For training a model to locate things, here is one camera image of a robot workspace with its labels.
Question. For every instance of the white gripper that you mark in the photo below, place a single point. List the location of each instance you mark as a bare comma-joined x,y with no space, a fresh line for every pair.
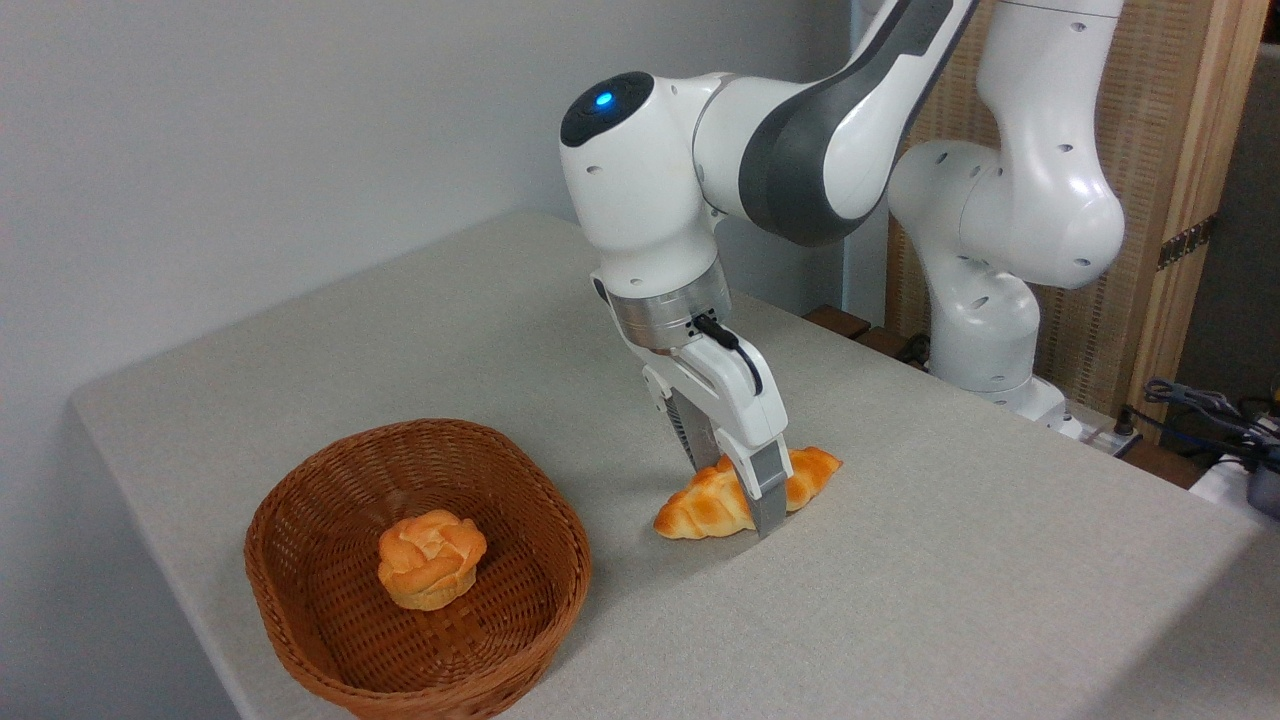
725,395

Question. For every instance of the long braided bread loaf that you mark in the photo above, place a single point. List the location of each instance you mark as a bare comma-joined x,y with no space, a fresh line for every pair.
705,505

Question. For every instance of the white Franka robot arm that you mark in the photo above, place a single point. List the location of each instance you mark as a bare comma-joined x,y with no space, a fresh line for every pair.
650,180

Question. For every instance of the round orange bread roll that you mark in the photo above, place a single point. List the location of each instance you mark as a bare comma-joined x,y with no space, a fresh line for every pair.
432,558

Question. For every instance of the brown wicker basket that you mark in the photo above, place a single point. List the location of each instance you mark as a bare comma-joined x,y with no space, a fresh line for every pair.
330,590

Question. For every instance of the white box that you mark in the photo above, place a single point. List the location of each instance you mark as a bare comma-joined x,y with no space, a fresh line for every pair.
1218,485

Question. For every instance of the metal screen hinge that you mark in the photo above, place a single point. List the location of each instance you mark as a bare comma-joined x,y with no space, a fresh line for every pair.
1187,242

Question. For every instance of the dark grey container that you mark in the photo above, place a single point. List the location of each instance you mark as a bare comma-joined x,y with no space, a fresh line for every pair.
1265,488

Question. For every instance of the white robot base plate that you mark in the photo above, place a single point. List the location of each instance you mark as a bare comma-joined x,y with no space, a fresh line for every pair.
1095,432

